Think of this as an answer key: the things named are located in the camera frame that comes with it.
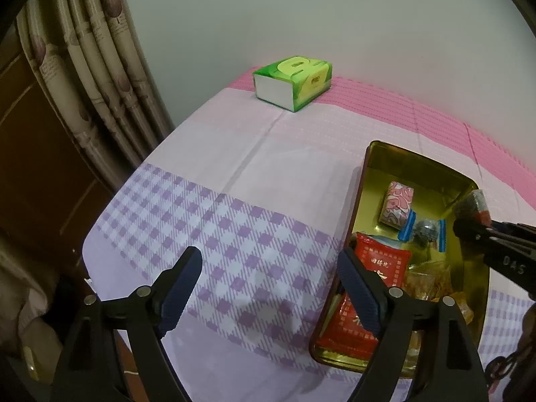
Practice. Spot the pink patterned snack packet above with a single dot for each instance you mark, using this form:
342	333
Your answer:
396	205

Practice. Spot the dark wooden cabinet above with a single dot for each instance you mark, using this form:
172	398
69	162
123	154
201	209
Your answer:
50	197

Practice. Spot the red snack packet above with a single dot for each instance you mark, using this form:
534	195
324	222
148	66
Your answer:
367	269

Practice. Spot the clear orange cracker packet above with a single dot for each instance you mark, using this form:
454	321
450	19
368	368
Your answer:
431	281

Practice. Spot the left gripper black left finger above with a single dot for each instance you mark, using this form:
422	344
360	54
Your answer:
89	367

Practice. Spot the pink and purple checked tablecloth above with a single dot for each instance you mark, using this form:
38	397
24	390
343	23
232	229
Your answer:
267	196

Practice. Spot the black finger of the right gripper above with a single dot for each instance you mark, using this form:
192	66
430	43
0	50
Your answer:
506	247

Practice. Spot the grey foil snack packet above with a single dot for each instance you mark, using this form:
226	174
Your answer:
473	206

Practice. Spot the green tissue pack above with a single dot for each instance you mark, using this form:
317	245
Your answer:
293	82

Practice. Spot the small blue-ended foil candy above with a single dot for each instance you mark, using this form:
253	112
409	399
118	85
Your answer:
424	232

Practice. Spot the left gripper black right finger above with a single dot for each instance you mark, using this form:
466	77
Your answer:
448	367

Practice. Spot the beige patterned curtain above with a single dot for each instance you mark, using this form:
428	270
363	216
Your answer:
90	70

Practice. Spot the brown and gold toffee tin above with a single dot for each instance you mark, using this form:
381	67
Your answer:
437	188

